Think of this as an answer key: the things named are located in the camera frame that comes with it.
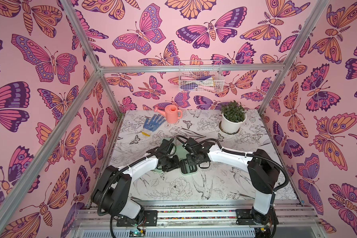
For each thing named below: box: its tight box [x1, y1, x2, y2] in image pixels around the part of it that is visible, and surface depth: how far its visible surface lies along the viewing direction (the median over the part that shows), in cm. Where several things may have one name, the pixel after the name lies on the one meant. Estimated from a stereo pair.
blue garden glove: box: [141, 114, 166, 137], surface depth 115 cm
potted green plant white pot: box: [218, 100, 248, 135], surface depth 99 cm
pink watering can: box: [153, 104, 183, 124], surface depth 112 cm
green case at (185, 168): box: [178, 146, 198, 176], surface depth 91 cm
